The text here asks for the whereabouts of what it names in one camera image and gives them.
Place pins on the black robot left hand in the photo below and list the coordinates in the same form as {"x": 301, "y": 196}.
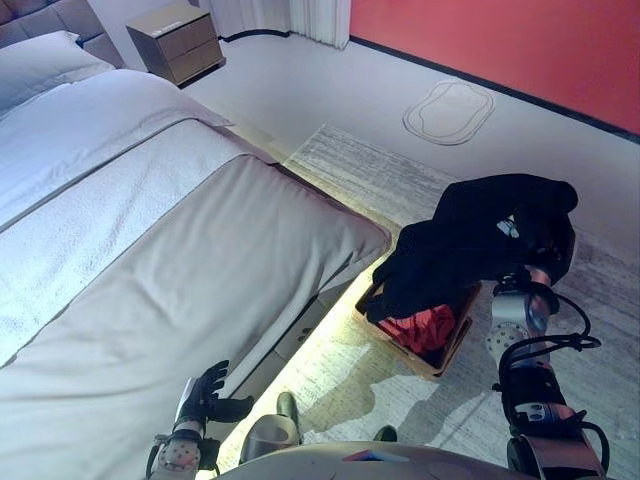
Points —
{"x": 205, "y": 400}

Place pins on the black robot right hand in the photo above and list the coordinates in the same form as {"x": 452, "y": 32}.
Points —
{"x": 555, "y": 260}

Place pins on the black garment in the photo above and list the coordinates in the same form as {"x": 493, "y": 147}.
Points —
{"x": 460, "y": 240}

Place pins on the orange garment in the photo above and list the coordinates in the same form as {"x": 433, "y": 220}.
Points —
{"x": 425, "y": 330}

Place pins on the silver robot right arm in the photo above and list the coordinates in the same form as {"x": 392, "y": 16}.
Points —
{"x": 515, "y": 310}

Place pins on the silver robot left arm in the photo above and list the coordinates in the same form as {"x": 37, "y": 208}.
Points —
{"x": 177, "y": 455}

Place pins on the bed with white bedding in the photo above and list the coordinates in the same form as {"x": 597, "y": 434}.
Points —
{"x": 225, "y": 260}

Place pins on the tan laundry basket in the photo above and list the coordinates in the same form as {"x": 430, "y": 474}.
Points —
{"x": 450, "y": 360}

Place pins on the grey robot torso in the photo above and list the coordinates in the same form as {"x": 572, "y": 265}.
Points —
{"x": 325, "y": 462}

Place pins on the white oval floor mat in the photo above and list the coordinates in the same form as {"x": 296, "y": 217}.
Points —
{"x": 450, "y": 112}

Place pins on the silver robot right leg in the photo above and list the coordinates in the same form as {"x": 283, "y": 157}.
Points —
{"x": 386, "y": 434}

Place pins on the white textured blanket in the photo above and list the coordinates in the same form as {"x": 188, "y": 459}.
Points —
{"x": 100, "y": 215}

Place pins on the grey striped rug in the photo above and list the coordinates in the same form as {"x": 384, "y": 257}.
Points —
{"x": 350, "y": 165}

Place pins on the white duvet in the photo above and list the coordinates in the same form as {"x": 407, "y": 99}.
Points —
{"x": 75, "y": 125}

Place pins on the white curtain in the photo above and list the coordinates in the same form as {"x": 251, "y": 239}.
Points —
{"x": 300, "y": 20}

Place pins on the wooden nightstand with label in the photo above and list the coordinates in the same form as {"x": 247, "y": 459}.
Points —
{"x": 185, "y": 50}

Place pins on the plain beige pillow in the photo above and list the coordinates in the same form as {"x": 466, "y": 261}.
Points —
{"x": 40, "y": 65}

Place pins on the brown upholstered bed frame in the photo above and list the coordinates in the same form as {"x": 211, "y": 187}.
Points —
{"x": 60, "y": 15}

